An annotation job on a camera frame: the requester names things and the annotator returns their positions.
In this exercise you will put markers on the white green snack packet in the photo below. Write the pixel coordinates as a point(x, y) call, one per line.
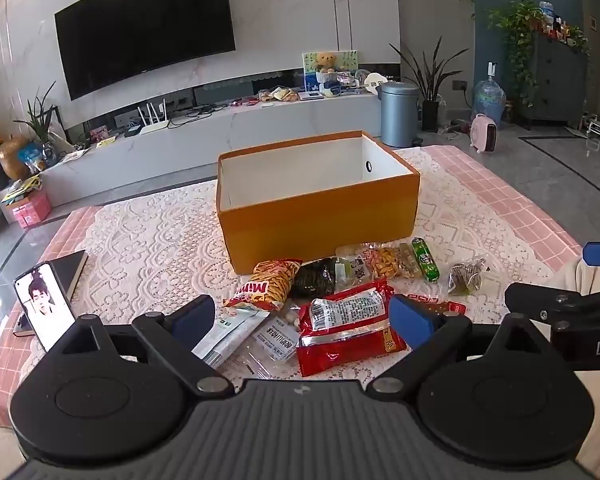
point(230, 335)

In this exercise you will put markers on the large red snack bag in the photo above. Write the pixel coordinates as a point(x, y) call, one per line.
point(340, 350)

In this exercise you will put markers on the blue water jug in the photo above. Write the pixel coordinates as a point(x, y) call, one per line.
point(489, 100)

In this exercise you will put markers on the stack of papers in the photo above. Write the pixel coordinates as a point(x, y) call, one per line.
point(22, 190)

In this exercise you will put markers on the black wall television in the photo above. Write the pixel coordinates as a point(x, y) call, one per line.
point(145, 30)

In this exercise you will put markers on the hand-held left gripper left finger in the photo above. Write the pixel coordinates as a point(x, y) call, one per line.
point(195, 320)

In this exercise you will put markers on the clear peanut snack bag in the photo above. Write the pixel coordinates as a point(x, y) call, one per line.
point(385, 262)

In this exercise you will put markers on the wall socket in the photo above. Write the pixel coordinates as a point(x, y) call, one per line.
point(460, 85)

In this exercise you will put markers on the brown teddy bear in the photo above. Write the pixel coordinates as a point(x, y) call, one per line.
point(325, 61)

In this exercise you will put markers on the white lace tablecloth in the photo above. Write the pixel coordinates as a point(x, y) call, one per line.
point(155, 250)

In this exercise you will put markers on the pile of yellow snack packets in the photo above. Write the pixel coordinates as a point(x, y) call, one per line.
point(280, 95)

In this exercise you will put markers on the pink cardboard box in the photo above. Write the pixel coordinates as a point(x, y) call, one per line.
point(30, 210)

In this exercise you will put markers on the orange chip stick bag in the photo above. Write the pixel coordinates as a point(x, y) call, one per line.
point(265, 285)

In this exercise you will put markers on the black book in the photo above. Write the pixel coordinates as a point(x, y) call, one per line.
point(70, 270)

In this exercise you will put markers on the smartphone with lit screen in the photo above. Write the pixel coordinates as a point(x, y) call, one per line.
point(42, 300)

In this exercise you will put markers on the pink checked tablecloth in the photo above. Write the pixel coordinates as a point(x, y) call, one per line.
point(505, 200)

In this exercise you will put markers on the green candy tube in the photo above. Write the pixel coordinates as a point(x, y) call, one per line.
point(425, 260)

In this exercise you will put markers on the blue plastic bag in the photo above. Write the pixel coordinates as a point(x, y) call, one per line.
point(34, 156)

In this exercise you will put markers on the white marble television console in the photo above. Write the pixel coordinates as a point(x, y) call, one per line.
point(230, 132)

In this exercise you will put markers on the orange cardboard box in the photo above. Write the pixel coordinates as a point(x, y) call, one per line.
point(320, 230)

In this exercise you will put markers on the potted long leaf plant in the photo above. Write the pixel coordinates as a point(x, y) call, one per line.
point(42, 125)

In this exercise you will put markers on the pink space heater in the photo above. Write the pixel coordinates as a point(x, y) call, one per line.
point(485, 135)

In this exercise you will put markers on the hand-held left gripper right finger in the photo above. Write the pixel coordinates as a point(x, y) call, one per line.
point(410, 322)

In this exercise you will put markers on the dark grey cabinet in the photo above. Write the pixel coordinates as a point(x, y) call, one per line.
point(555, 85)

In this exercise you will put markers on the grey blue trash bin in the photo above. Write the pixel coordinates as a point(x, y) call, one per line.
point(399, 115)

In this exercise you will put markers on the dark seaweed packet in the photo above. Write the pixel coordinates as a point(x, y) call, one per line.
point(312, 277)

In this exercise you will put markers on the potted snake plant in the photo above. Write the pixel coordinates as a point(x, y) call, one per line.
point(430, 115)

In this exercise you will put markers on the row of small bottles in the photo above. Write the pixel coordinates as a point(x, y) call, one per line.
point(560, 25)

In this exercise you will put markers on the white round device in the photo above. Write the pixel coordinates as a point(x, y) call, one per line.
point(376, 83)

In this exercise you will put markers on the clear white ball packet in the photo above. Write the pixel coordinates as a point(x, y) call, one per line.
point(280, 340)

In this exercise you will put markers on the small dark snack packet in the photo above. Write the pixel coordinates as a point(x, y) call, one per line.
point(465, 277)

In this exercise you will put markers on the white router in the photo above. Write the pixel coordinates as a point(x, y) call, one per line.
point(152, 127)

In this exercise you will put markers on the trailing green pothos plant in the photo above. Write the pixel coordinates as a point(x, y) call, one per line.
point(522, 25)

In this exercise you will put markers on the gold round vase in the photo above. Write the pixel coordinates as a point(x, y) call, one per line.
point(14, 157)

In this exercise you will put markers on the green picture board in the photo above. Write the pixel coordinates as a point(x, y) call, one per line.
point(347, 60)

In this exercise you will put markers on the clear packet black label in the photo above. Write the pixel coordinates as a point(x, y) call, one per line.
point(352, 267)

